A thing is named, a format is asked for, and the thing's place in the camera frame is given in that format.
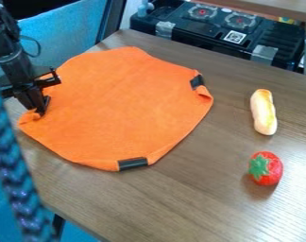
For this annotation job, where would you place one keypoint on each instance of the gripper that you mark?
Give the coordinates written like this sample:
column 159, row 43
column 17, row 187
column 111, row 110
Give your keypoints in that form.
column 35, row 84

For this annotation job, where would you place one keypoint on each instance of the orange cloth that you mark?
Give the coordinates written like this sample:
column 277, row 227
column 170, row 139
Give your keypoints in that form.
column 117, row 107

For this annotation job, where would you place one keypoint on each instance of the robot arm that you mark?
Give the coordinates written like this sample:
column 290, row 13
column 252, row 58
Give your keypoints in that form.
column 8, row 53

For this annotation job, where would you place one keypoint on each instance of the black tool case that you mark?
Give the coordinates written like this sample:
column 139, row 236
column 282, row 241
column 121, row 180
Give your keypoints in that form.
column 227, row 28

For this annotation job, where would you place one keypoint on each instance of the toy bread loaf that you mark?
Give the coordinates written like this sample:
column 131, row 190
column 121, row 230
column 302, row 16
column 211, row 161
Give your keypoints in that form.
column 263, row 111

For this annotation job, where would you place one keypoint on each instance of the red toy strawberry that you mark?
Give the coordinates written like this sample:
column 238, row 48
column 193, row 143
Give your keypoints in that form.
column 267, row 168

